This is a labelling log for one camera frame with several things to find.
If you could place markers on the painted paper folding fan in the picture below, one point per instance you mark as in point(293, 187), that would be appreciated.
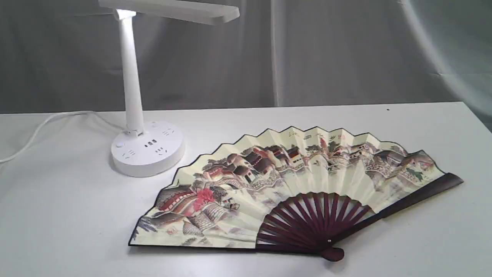
point(289, 192)

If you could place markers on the white desk lamp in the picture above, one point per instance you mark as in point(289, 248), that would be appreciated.
point(148, 148)

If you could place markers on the grey backdrop curtain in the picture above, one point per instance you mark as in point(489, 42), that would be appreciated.
point(64, 55)

